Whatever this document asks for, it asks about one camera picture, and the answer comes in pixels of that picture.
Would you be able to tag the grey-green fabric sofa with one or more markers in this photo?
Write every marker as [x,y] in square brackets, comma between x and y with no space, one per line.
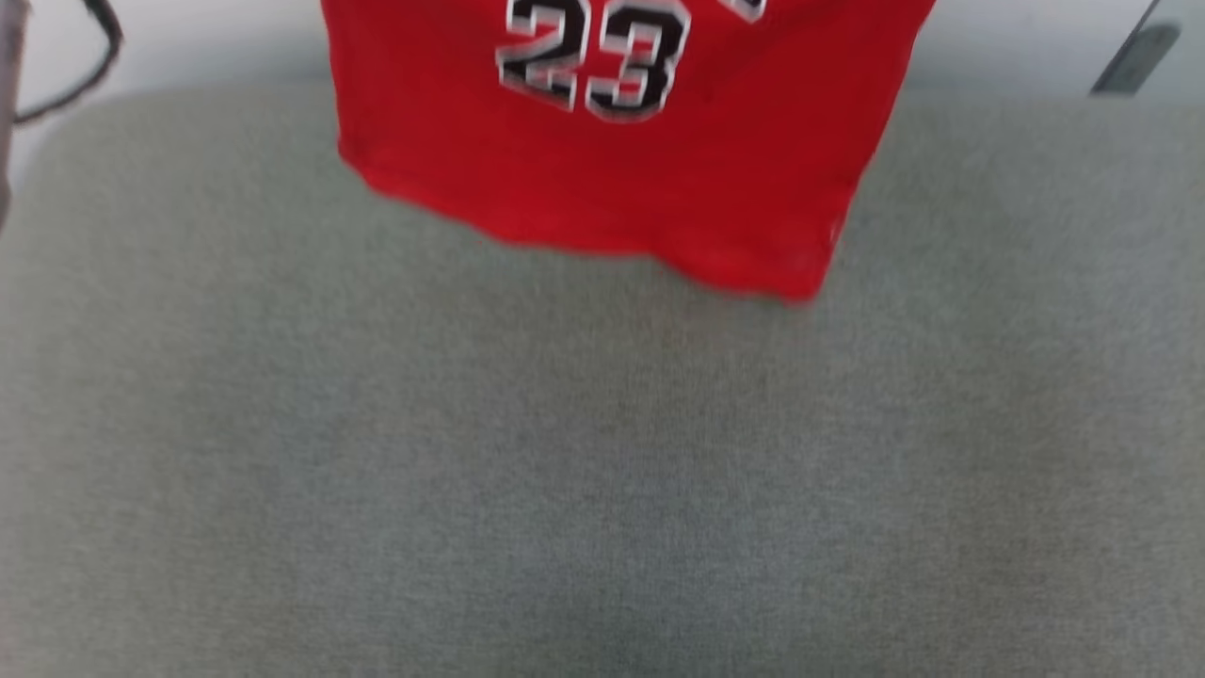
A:
[602,452]

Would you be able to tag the red basketball jersey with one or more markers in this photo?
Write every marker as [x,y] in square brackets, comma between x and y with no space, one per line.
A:
[621,179]

